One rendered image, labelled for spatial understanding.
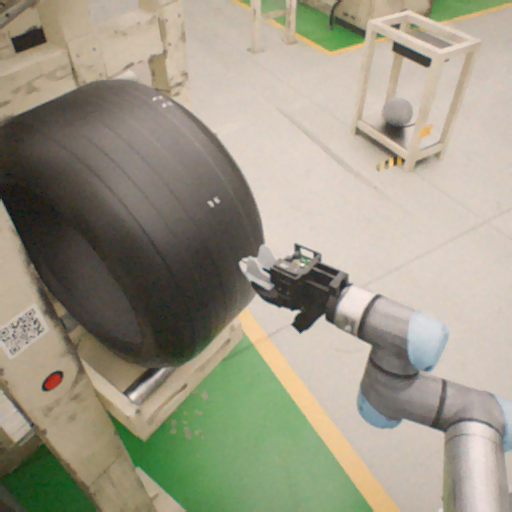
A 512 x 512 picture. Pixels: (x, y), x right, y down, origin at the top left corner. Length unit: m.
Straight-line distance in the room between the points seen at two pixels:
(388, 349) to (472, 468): 0.17
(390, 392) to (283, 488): 1.26
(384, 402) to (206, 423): 1.38
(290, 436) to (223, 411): 0.29
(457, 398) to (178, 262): 0.46
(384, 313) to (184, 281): 0.31
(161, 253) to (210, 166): 0.18
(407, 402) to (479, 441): 0.10
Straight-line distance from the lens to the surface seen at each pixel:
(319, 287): 0.72
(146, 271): 0.74
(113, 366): 1.27
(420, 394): 0.74
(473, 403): 0.75
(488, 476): 0.67
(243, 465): 1.97
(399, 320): 0.68
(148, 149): 0.78
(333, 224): 2.80
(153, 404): 1.13
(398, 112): 3.41
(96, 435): 1.21
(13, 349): 0.87
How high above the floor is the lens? 1.85
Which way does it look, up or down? 45 degrees down
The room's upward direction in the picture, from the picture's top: straight up
